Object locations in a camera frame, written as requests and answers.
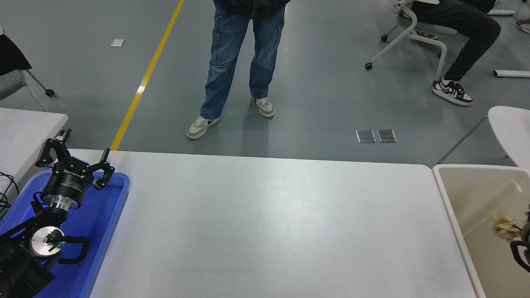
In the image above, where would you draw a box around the left gripper body black drum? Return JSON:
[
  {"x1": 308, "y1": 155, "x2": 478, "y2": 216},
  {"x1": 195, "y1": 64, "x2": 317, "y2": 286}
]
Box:
[{"x1": 41, "y1": 163, "x2": 94, "y2": 202}]

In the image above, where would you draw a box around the tan paper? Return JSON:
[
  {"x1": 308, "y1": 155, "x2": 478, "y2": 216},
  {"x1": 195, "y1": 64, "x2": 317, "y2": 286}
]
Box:
[{"x1": 491, "y1": 211, "x2": 527, "y2": 240}]

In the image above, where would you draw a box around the white rectangular side table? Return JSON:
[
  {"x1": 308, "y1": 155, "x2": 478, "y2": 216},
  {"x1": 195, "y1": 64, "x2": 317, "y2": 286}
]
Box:
[{"x1": 0, "y1": 108, "x2": 69, "y2": 195}]

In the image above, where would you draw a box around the blue plastic tray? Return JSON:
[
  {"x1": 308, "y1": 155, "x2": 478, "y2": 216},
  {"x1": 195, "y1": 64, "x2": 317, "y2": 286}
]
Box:
[{"x1": 0, "y1": 170, "x2": 131, "y2": 298}]

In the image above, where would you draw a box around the grey chair with castors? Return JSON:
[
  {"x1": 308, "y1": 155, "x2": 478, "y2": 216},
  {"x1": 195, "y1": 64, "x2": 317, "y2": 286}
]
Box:
[{"x1": 0, "y1": 25, "x2": 55, "y2": 112}]

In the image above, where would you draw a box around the black garment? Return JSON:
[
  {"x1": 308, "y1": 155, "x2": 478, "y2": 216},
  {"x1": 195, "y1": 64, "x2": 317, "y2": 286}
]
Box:
[{"x1": 0, "y1": 34, "x2": 32, "y2": 76}]

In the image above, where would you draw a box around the grey white-framed chair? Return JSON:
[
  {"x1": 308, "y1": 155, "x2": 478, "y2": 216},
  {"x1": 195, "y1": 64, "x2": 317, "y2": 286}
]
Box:
[{"x1": 364, "y1": 0, "x2": 452, "y2": 81}]

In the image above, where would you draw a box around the large pale bin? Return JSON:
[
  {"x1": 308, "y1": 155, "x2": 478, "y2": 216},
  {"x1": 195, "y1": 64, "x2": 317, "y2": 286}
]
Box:
[{"x1": 432, "y1": 164, "x2": 530, "y2": 298}]

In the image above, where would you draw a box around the white round table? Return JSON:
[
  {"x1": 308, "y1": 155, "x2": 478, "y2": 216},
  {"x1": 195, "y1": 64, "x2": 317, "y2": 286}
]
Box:
[{"x1": 438, "y1": 106, "x2": 530, "y2": 170}]

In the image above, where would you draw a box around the black cable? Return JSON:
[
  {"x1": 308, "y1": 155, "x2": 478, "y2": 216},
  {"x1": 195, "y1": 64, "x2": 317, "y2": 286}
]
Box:
[{"x1": 0, "y1": 172, "x2": 20, "y2": 220}]

